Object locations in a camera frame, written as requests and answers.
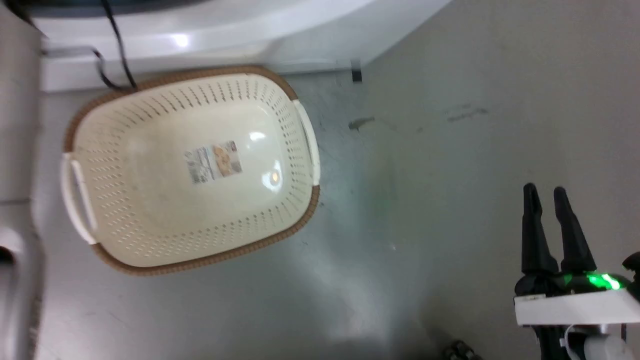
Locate cream perforated laundry basket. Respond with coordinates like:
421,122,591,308
60,65,322,277

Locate thin black cable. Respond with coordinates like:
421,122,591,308
92,0,139,92

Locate printed paper label sticker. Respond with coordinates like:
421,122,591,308
184,140,244,184

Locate white washing machine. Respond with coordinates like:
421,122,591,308
20,0,451,93

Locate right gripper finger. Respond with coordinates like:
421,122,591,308
521,183,559,277
553,187,597,275

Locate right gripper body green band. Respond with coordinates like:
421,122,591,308
514,270,640,328

